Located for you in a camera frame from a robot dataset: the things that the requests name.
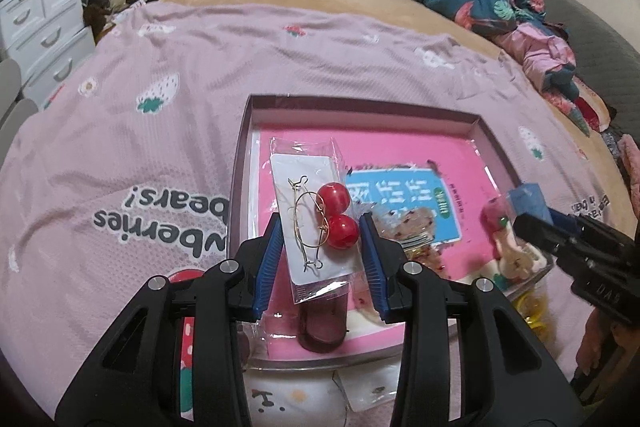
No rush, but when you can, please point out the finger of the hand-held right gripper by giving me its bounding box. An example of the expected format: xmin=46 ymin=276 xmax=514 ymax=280
xmin=514 ymin=213 xmax=582 ymax=259
xmin=547 ymin=206 xmax=632 ymax=249

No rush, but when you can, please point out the grey padded headboard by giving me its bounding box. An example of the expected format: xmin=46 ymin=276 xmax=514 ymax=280
xmin=520 ymin=0 xmax=640 ymax=128

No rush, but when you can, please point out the red patterned pillow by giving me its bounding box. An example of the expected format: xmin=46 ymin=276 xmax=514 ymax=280
xmin=545 ymin=77 xmax=618 ymax=138

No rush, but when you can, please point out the small blue box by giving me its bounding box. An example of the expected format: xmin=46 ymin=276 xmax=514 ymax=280
xmin=507 ymin=183 xmax=556 ymax=225

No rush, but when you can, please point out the person's right hand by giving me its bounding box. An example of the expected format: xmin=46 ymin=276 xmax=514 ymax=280
xmin=575 ymin=309 xmax=636 ymax=403

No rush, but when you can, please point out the pink cardboard box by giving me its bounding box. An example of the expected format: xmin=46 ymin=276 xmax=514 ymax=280
xmin=227 ymin=94 xmax=556 ymax=360

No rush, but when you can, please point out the yellow plastic packet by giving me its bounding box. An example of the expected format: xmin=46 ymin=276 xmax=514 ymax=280
xmin=512 ymin=292 xmax=548 ymax=333

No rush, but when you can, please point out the white drawer cabinet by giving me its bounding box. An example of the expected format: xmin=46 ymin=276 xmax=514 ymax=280
xmin=0 ymin=0 xmax=96 ymax=88

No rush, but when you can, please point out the cherry earring packet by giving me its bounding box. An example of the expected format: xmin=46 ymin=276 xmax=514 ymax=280
xmin=267 ymin=136 xmax=357 ymax=305

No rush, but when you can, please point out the pink cloth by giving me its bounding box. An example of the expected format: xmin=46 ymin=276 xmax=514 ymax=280
xmin=617 ymin=132 xmax=640 ymax=208

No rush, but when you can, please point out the white card packet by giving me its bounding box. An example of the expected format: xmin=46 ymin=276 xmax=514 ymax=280
xmin=332 ymin=364 xmax=401 ymax=413

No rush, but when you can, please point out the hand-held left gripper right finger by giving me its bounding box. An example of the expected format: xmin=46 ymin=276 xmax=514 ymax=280
xmin=357 ymin=212 xmax=588 ymax=427

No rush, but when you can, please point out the pink strawberry print blanket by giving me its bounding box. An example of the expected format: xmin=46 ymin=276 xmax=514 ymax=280
xmin=0 ymin=2 xmax=626 ymax=423

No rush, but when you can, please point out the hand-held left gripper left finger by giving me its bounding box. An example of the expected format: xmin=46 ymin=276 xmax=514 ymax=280
xmin=54 ymin=212 xmax=286 ymax=427

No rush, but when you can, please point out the dark red cylinder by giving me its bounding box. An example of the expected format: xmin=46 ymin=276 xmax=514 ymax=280
xmin=297 ymin=294 xmax=348 ymax=353

